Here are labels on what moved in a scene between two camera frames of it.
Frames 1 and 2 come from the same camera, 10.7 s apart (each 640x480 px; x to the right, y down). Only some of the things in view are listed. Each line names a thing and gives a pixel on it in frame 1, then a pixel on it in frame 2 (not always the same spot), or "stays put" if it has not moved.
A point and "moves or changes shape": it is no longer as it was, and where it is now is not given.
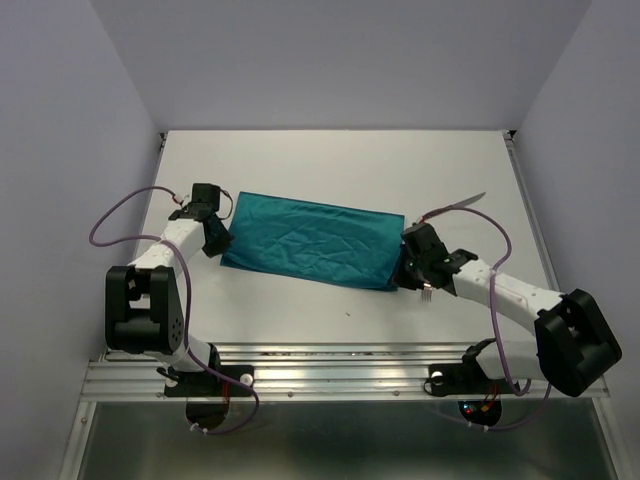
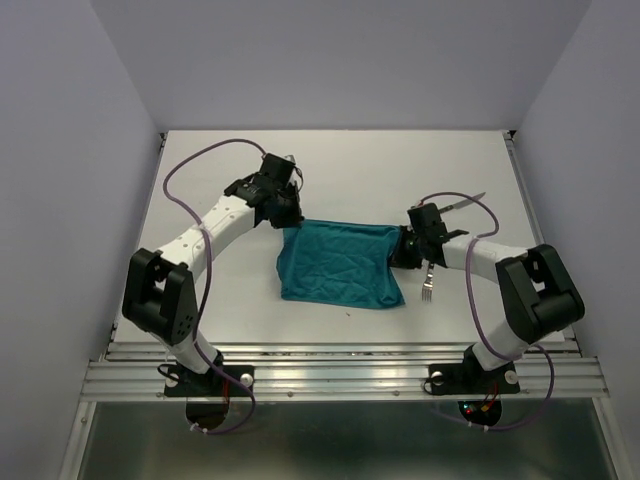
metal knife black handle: (454, 206) stays put
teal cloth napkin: (331, 245) moves or changes shape
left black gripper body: (219, 243) → (288, 212)
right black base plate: (466, 378) stays put
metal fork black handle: (427, 292) stays put
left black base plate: (215, 381) stays put
